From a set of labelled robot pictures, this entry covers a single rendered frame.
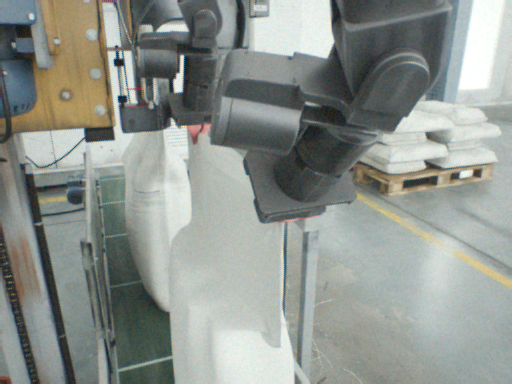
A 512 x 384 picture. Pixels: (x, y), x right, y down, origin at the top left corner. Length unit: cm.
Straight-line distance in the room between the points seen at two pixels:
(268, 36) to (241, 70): 439
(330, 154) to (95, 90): 65
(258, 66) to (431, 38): 11
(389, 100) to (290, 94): 7
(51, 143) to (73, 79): 283
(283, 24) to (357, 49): 449
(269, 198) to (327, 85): 13
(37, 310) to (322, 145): 94
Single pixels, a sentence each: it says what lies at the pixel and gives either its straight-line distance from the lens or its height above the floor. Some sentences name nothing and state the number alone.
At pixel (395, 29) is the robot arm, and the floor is 120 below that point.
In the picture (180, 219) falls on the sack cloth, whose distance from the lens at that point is 128.
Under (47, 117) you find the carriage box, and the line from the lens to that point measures 91.
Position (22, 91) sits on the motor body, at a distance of 73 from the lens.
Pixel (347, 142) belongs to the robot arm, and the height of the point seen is 112.
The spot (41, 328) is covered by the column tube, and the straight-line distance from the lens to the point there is 117.
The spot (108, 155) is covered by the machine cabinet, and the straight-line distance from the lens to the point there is 374.
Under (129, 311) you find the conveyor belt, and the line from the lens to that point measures 142.
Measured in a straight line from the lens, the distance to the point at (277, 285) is 51.
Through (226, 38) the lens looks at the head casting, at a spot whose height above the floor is 120.
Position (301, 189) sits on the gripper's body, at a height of 107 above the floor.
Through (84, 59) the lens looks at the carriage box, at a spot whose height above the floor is 116.
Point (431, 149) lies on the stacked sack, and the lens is 369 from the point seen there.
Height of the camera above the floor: 119
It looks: 21 degrees down
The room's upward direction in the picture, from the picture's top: straight up
